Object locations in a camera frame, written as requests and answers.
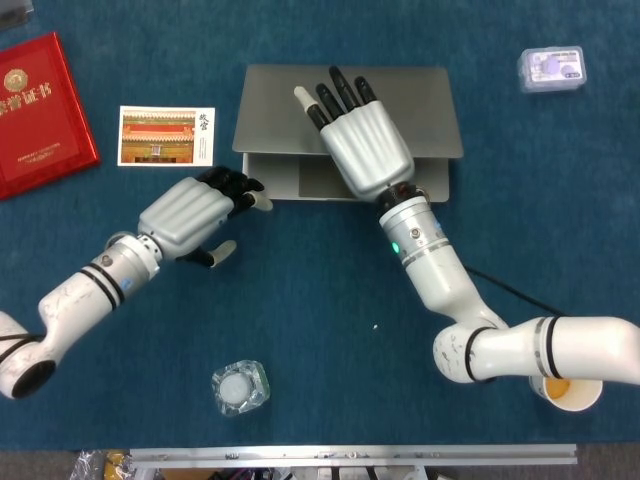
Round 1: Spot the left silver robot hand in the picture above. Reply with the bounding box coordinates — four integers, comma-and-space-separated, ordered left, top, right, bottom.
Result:
137, 166, 274, 270

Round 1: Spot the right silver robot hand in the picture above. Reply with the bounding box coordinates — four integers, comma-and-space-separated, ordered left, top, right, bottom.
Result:
293, 65, 417, 202

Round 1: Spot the silver Apple laptop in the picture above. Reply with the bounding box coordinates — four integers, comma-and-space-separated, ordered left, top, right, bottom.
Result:
232, 63, 465, 204

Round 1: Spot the palace photo postcard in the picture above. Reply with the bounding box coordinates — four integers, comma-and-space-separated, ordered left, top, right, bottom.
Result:
116, 105, 217, 168

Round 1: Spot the teal felt table cloth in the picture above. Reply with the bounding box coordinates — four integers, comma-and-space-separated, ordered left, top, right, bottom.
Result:
0, 0, 640, 454

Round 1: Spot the red certificate folder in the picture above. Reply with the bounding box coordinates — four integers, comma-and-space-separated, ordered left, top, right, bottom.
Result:
0, 32, 102, 202

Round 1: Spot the clear glass ashtray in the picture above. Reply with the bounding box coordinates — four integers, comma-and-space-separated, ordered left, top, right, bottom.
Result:
210, 359, 272, 418

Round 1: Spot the yellow packet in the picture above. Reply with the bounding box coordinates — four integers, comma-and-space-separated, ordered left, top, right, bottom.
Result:
103, 451, 133, 480

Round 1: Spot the grey plastic object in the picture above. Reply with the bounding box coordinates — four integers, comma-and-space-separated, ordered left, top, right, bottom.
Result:
0, 0, 35, 30

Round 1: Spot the crinkled clear plastic bag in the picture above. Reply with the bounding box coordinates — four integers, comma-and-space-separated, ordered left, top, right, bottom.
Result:
69, 449, 109, 480

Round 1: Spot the paper cup with orange juice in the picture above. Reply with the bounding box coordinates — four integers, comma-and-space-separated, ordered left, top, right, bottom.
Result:
528, 374, 604, 413

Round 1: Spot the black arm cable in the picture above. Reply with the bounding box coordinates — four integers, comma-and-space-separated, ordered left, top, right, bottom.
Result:
467, 267, 569, 317

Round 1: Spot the aluminium profile rail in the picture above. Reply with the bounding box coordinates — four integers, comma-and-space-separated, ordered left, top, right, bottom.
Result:
129, 443, 579, 469

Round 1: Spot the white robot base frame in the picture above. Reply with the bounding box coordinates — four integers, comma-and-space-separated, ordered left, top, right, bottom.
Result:
292, 465, 429, 480

